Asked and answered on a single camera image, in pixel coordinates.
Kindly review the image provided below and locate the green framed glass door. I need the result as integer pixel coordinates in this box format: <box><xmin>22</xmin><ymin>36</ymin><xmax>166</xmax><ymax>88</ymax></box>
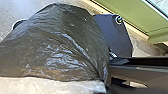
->
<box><xmin>93</xmin><ymin>0</ymin><xmax>168</xmax><ymax>44</ymax></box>

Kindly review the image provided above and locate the black trash bag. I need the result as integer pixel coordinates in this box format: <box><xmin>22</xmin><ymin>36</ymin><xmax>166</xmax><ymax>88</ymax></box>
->
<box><xmin>0</xmin><ymin>2</ymin><xmax>113</xmax><ymax>94</ymax></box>

